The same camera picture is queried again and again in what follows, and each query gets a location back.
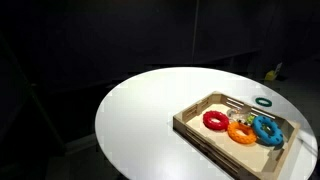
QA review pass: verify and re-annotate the small dark green ring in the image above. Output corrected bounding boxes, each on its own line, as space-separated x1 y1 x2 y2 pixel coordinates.
255 96 273 108

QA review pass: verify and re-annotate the wooden slatted tray box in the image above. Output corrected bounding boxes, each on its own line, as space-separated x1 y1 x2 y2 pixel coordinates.
172 90 301 180

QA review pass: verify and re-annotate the small light green toy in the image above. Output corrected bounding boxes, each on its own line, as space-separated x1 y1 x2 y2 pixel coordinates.
245 114 256 126

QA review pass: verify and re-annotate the yellow object in background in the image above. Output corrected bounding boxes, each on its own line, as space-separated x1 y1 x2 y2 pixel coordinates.
264 62 283 82

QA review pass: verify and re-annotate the red knobbed ring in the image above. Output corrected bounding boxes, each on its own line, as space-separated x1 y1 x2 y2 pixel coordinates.
202 110 230 131

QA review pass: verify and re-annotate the clear plastic ring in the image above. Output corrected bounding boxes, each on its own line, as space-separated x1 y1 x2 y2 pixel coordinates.
226 108 248 124

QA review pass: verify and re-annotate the orange knobbed ring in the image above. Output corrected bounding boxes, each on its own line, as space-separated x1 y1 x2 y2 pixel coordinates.
227 121 258 145

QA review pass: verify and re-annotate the blue knobbed ring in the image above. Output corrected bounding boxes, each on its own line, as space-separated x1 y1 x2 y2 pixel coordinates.
251 115 285 147

